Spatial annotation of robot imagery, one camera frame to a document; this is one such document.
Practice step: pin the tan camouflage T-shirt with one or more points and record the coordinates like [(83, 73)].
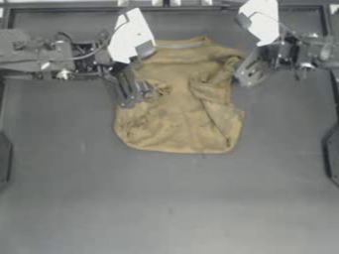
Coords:
[(186, 122)]

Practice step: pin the silver frame bracket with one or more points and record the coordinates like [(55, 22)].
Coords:
[(206, 2), (175, 2), (123, 2), (156, 2)]

